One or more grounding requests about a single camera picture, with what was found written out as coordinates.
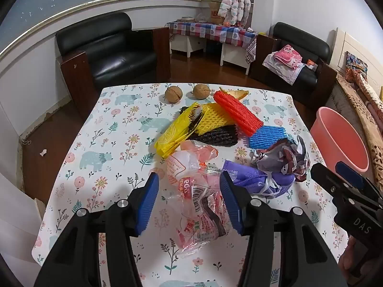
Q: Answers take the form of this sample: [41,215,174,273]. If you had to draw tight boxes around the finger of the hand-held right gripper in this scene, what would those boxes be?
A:
[335,161,383,201]
[310,163,382,213]

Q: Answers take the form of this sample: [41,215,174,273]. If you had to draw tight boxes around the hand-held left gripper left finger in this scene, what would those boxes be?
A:
[34,172,160,287]

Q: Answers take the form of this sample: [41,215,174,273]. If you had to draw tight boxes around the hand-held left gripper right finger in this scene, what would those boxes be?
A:
[219,170,349,287]

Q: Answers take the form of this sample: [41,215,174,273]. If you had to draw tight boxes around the purple face mask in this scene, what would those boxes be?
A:
[223,160,295,199]

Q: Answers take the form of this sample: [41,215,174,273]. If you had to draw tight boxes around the pink plastic bucket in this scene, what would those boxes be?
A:
[310,107,370,174]

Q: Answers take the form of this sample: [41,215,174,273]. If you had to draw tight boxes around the clear red-printed plastic wrapper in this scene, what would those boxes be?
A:
[163,140,237,250]

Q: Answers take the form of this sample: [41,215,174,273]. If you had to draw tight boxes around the dark red wrapper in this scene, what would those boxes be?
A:
[250,136,312,183]

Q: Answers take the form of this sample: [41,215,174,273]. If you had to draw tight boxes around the black foam fruit net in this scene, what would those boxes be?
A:
[188,124,238,148]

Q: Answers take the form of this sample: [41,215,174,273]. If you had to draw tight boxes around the blue foam fruit net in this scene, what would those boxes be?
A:
[248,126,288,149]

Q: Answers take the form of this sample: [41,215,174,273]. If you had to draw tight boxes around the yellow plastic bag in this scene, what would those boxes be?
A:
[155,102,204,159]

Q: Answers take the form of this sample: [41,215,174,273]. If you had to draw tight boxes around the yellow foam fruit net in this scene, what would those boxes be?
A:
[193,102,237,136]

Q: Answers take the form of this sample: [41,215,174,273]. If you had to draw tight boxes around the red foam fruit net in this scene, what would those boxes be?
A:
[213,90,264,137]

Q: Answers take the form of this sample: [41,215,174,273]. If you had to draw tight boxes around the floral patterned sofa bed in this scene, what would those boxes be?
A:
[332,75,383,192]

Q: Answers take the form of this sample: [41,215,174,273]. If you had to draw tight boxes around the floral bear tablecloth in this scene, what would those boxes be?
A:
[31,83,354,287]

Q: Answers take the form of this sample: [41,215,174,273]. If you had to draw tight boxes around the rolled floral quilt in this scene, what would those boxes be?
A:
[353,72,383,120]

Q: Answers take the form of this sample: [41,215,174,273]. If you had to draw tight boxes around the colourful patterned pillow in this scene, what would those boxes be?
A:
[344,51,368,81]

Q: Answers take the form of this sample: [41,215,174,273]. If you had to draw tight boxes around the orange peel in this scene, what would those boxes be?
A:
[219,87,249,101]

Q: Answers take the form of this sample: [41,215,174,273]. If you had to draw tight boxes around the brown walnut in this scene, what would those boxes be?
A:
[164,86,183,104]
[193,84,211,99]

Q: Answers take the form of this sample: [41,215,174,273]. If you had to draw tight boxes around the white patterned cloth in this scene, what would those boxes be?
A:
[263,52,306,86]

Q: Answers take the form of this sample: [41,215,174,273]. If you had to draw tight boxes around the pink folded clothes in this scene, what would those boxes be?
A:
[274,44,303,69]

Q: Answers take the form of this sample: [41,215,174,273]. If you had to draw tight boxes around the cream bed headboard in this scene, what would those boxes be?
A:
[329,28,383,102]

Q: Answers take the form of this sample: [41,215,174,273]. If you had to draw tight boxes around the black leather armchair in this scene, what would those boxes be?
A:
[55,12,172,117]
[250,22,338,110]

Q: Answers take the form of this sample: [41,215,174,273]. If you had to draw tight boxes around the white low table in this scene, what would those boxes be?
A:
[170,33,250,75]

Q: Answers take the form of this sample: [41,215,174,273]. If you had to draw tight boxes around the checked table cover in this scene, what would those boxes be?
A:
[166,20,258,63]

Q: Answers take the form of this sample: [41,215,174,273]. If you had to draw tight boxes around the hanging puffy pastel jacket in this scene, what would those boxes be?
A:
[217,0,251,26]

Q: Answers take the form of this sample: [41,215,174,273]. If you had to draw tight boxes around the curved window with blinds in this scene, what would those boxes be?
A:
[0,0,258,57]

